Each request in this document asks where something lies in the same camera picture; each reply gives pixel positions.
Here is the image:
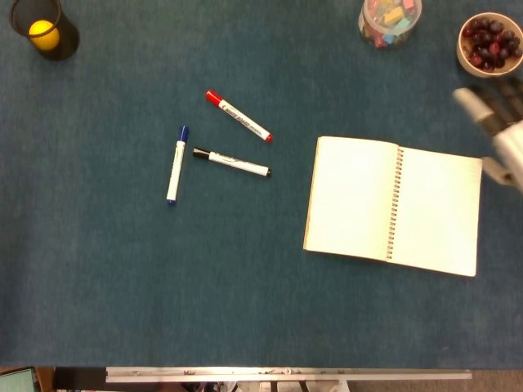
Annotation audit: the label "dark red cherries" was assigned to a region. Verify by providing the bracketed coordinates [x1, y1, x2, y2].
[462, 17, 523, 73]

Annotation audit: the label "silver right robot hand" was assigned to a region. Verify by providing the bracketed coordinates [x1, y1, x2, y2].
[452, 77, 523, 189]

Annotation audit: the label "clear jar of coloured clips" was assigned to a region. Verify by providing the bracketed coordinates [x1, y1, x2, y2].
[358, 0, 423, 50]

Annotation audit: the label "beige bowl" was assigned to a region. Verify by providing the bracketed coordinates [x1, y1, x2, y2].
[456, 11, 523, 78]

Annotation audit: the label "black cup with yellow ball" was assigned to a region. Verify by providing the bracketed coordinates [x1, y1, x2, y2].
[8, 0, 81, 61]

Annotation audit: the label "blue-capped marker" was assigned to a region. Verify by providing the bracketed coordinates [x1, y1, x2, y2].
[165, 124, 190, 207]

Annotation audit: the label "black-capped marker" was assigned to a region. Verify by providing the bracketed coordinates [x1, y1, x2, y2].
[192, 147, 273, 179]

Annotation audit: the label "aluminium table rail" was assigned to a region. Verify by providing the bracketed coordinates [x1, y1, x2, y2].
[105, 366, 473, 384]

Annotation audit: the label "blue felt table mat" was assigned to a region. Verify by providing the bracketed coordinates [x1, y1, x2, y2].
[0, 0, 523, 368]

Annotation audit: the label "yellow ball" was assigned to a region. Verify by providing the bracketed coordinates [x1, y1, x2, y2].
[28, 20, 60, 51]

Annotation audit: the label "spiral bound notebook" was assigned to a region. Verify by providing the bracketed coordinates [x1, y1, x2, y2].
[302, 136, 484, 278]

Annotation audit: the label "red-capped marker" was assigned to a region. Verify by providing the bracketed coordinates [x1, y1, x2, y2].
[204, 89, 274, 144]

